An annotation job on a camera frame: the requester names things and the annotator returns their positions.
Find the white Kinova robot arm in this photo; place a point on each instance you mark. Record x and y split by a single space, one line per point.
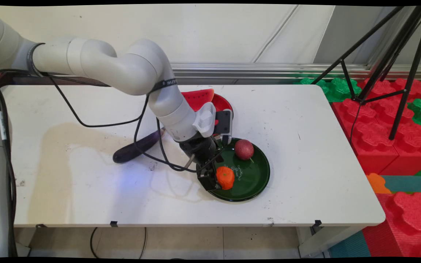
137 69

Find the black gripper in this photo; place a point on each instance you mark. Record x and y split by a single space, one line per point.
199 149

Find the black camera tripod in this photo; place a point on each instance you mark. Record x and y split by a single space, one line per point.
393 62

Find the dark grey wrist camera box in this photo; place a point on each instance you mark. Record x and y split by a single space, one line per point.
223 122

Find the long purple eggplant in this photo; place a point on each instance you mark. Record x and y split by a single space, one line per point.
137 148

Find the white ribbed camera bracket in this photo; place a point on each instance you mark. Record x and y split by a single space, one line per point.
205 119

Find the dark green plate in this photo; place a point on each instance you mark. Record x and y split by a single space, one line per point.
250 175

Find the orange foam piece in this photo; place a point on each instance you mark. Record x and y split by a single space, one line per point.
378 183

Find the red plate with black rim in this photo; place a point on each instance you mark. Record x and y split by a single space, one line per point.
222 104

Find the toy watermelon slice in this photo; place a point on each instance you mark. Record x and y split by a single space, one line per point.
198 98

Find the aluminium wall rail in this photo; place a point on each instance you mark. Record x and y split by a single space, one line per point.
269 71

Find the orange toy tangerine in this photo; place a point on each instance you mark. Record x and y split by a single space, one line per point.
225 178

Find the teal foam mat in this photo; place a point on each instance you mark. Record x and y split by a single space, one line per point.
408 183

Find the white table leg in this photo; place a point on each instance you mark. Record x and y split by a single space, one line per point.
323 241

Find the dark red round fruit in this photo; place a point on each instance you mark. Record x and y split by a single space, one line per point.
244 149

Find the black table edge clip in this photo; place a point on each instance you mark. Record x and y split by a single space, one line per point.
317 223
113 223

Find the large red foam block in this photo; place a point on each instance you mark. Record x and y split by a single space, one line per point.
367 135

